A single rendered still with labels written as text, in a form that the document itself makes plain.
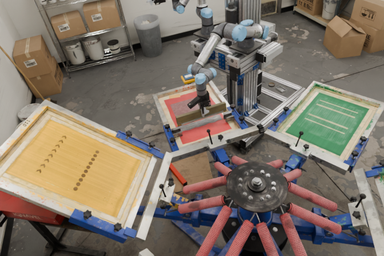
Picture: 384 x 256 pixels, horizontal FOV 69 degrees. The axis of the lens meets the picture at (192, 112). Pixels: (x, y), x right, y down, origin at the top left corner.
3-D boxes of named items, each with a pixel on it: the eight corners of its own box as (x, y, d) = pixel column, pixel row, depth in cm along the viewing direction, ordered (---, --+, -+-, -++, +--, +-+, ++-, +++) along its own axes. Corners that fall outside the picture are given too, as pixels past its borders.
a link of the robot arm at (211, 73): (205, 64, 210) (196, 71, 204) (217, 68, 204) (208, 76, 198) (206, 73, 215) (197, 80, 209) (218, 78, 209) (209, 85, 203)
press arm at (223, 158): (212, 149, 203) (211, 144, 200) (219, 147, 204) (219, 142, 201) (221, 167, 190) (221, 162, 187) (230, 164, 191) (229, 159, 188)
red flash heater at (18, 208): (-21, 214, 181) (-32, 204, 174) (24, 159, 215) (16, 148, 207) (62, 227, 168) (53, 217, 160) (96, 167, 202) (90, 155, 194)
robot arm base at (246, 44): (244, 39, 269) (244, 30, 263) (257, 44, 260) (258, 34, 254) (234, 46, 262) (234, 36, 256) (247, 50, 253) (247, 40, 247)
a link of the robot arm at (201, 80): (208, 74, 197) (200, 80, 193) (209, 86, 204) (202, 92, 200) (199, 71, 201) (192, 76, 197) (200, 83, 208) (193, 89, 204)
